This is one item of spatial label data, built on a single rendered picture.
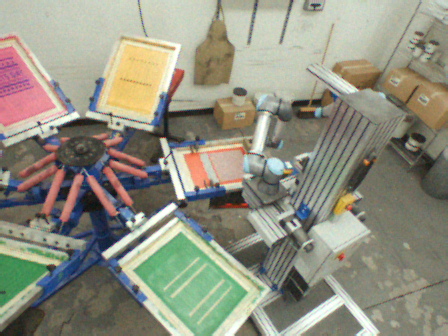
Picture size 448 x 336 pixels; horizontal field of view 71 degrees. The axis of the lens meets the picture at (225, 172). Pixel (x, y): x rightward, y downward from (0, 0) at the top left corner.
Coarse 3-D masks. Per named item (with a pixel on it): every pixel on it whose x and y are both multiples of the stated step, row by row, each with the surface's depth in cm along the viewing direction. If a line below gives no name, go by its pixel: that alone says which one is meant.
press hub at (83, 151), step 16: (64, 144) 210; (80, 144) 206; (96, 144) 214; (64, 160) 200; (80, 160) 202; (96, 160) 204; (64, 176) 229; (96, 176) 223; (64, 192) 219; (112, 192) 238; (96, 208) 226; (96, 224) 258; (112, 240) 298
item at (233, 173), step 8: (216, 168) 263; (224, 168) 265; (232, 168) 266; (240, 168) 267; (192, 176) 253; (200, 176) 255; (216, 176) 257; (224, 176) 258; (232, 176) 259; (240, 176) 261; (200, 184) 249; (208, 184) 250
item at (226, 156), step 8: (200, 152) 275; (208, 152) 276; (216, 152) 277; (224, 152) 279; (232, 152) 280; (240, 152) 282; (192, 160) 266; (200, 160) 268; (216, 160) 270; (224, 160) 272; (232, 160) 273; (240, 160) 274; (192, 168) 260; (200, 168) 261
